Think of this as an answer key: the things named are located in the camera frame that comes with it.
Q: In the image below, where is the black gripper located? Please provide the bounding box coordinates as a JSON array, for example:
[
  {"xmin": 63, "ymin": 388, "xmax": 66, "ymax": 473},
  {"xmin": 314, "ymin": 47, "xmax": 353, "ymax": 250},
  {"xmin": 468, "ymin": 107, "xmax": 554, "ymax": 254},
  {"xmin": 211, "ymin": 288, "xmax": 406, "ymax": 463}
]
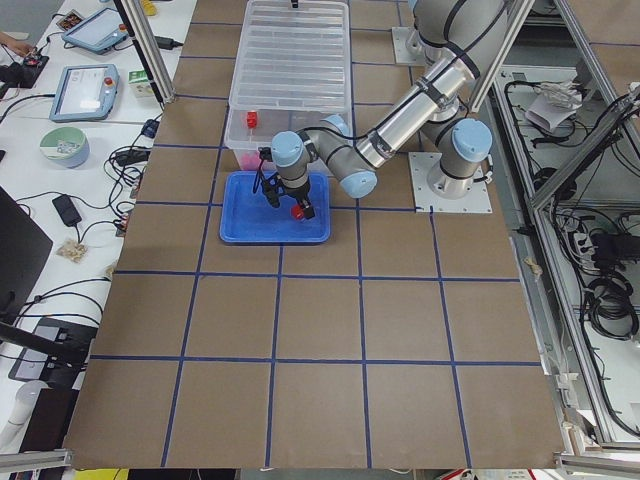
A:
[{"xmin": 257, "ymin": 170, "xmax": 315, "ymax": 220}]

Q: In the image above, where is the clear plastic box lid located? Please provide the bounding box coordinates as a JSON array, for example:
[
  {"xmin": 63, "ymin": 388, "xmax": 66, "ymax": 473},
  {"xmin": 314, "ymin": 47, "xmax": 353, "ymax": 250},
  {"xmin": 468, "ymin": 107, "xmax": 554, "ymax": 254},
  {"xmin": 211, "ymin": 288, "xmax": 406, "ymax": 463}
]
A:
[{"xmin": 230, "ymin": 1, "xmax": 351, "ymax": 113}]

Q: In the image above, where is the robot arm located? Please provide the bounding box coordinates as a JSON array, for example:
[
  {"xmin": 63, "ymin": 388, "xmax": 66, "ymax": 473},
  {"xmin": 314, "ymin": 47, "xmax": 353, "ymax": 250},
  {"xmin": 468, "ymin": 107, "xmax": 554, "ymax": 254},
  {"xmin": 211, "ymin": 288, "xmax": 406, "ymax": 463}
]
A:
[{"xmin": 253, "ymin": 1, "xmax": 508, "ymax": 219}]

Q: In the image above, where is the clear plastic storage box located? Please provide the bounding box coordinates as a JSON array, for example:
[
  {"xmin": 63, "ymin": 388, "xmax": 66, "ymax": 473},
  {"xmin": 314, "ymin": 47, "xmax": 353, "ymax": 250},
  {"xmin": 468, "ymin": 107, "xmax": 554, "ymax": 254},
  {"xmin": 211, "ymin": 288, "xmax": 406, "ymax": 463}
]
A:
[{"xmin": 224, "ymin": 94, "xmax": 352, "ymax": 164}]

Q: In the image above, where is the blue plastic tray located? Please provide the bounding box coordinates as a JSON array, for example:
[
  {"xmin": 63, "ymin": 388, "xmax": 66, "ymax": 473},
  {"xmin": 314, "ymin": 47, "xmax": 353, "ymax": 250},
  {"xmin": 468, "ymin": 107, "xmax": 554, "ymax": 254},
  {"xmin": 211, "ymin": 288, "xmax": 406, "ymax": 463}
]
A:
[{"xmin": 219, "ymin": 171, "xmax": 331, "ymax": 245}]

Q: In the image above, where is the green white carton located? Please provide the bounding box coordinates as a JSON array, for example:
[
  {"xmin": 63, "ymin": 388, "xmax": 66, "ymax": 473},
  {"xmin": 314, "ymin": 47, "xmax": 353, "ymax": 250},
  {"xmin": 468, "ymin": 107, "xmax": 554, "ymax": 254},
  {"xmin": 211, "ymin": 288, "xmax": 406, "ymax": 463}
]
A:
[{"xmin": 127, "ymin": 70, "xmax": 155, "ymax": 98}]

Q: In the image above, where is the black power adapter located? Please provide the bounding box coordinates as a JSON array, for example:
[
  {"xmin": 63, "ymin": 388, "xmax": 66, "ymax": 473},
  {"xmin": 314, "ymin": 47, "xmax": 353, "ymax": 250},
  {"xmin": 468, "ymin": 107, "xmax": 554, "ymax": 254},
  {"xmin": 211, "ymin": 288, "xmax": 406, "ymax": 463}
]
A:
[{"xmin": 52, "ymin": 194, "xmax": 82, "ymax": 227}]

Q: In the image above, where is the teach pendant tablet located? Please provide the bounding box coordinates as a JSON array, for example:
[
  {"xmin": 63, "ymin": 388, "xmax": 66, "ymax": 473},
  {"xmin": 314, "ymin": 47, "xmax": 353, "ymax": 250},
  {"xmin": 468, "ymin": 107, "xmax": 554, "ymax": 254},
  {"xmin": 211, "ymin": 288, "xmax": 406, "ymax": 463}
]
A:
[
  {"xmin": 49, "ymin": 64, "xmax": 119, "ymax": 123},
  {"xmin": 62, "ymin": 8, "xmax": 128, "ymax": 54}
]

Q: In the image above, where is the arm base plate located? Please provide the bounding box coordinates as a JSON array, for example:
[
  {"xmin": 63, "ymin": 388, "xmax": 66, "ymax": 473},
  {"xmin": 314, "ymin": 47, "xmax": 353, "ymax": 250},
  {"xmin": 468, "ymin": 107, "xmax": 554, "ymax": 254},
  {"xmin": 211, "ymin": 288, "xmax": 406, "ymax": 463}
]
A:
[{"xmin": 409, "ymin": 152, "xmax": 493, "ymax": 215}]

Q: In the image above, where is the aluminium frame post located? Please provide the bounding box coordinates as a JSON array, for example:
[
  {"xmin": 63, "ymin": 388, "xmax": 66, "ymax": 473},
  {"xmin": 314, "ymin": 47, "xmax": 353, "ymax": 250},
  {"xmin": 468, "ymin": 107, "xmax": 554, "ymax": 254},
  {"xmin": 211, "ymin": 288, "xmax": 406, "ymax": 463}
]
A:
[{"xmin": 114, "ymin": 0, "xmax": 175, "ymax": 105}]

